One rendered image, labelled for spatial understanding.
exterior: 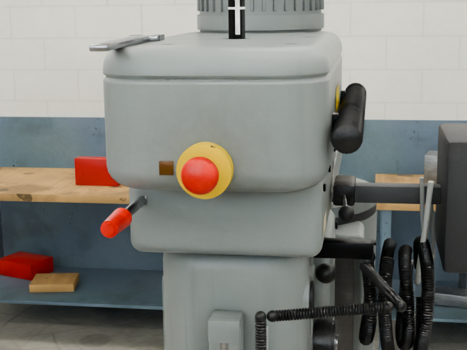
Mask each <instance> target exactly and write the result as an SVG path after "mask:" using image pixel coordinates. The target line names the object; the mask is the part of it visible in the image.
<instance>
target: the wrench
mask: <svg viewBox="0 0 467 350"><path fill-rule="evenodd" d="M164 39H165V34H156V35H130V36H128V37H126V38H122V39H118V40H111V41H107V42H101V43H97V44H91V45H90V46H89V50H90V51H110V50H113V49H119V48H122V47H128V46H131V45H135V44H140V43H143V42H148V41H161V40H164Z"/></svg>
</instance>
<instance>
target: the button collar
mask: <svg viewBox="0 0 467 350"><path fill-rule="evenodd" d="M194 157H205V158H208V159H209V160H211V161H212V162H213V163H214V164H215V165H216V167H217V169H218V172H219V180H218V184H217V185H216V186H215V188H214V189H213V190H212V191H211V192H209V193H207V194H202V195H199V194H193V193H192V192H189V191H188V190H187V189H186V188H185V187H184V185H183V183H182V181H181V170H182V167H183V166H184V164H185V163H186V162H187V161H189V160H190V159H191V158H194ZM233 175H234V165H233V162H232V159H231V157H230V155H229V154H228V153H227V151H226V150H225V149H223V148H222V147H221V146H220V145H218V144H215V143H212V142H199V143H197V144H194V145H192V146H191V147H189V148H188V149H186V150H185V151H184V152H183V153H182V154H181V156H180V158H179V160H178V163H177V179H178V182H179V184H180V186H181V187H182V188H183V189H184V190H185V191H186V192H187V193H188V194H189V195H191V196H193V197H196V198H198V199H212V198H214V197H216V196H218V195H220V194H222V193H223V192H224V191H225V190H226V188H227V187H228V186H229V184H230V182H231V180H232V178H233Z"/></svg>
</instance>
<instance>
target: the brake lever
mask: <svg viewBox="0 0 467 350"><path fill-rule="evenodd" d="M144 205H147V196H139V197H138V198H137V199H136V200H134V201H133V202H132V203H131V204H129V205H128V206H127V207H126V208H118V209H116V210H114V212H113V213H112V214H111V215H110V216H109V217H108V218H107V219H106V220H105V221H104V222H103V223H102V225H101V233H102V234H103V235H104V236H105V237H107V238H113V237H115V236H116V235H117V234H118V233H120V232H121V231H123V230H124V229H125V228H126V227H128V226H129V225H130V224H131V222H132V216H133V215H134V214H135V213H136V212H137V211H138V210H139V209H141V208H142V207H143V206H144Z"/></svg>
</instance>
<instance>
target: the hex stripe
mask: <svg viewBox="0 0 467 350"><path fill-rule="evenodd" d="M235 18H236V35H240V0H235Z"/></svg>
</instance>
